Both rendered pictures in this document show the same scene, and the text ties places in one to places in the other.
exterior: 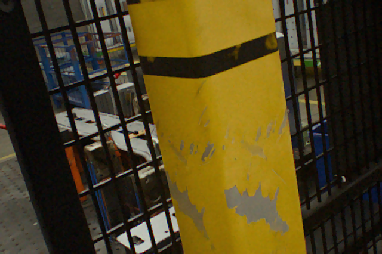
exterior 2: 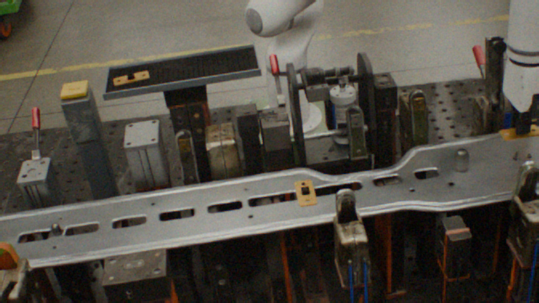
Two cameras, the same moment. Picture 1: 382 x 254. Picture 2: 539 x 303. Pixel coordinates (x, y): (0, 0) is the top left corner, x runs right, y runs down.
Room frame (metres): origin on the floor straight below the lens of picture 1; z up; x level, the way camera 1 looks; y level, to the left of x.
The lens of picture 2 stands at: (1.05, 1.20, 1.90)
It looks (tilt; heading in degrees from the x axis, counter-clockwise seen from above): 35 degrees down; 302
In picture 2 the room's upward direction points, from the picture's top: 8 degrees counter-clockwise
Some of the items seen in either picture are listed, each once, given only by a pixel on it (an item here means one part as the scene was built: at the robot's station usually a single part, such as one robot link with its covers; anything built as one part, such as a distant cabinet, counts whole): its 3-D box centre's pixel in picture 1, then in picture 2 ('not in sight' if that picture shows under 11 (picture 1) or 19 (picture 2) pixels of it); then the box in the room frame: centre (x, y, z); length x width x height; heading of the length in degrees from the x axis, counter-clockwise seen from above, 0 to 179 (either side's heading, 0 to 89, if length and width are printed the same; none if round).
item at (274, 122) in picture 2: not in sight; (282, 182); (1.75, 0.06, 0.89); 0.13 x 0.11 x 0.38; 125
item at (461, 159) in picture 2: not in sight; (461, 161); (1.33, 0.01, 1.02); 0.03 x 0.03 x 0.07
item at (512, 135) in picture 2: not in sight; (520, 131); (1.23, -0.06, 1.07); 0.08 x 0.04 x 0.01; 35
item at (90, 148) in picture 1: (110, 190); (353, 290); (1.46, 0.31, 0.87); 0.12 x 0.09 x 0.35; 125
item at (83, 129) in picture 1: (131, 135); (297, 198); (1.62, 0.22, 1.00); 1.38 x 0.22 x 0.02; 35
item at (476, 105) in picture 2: not in sight; (484, 162); (1.32, -0.20, 0.88); 0.07 x 0.06 x 0.35; 125
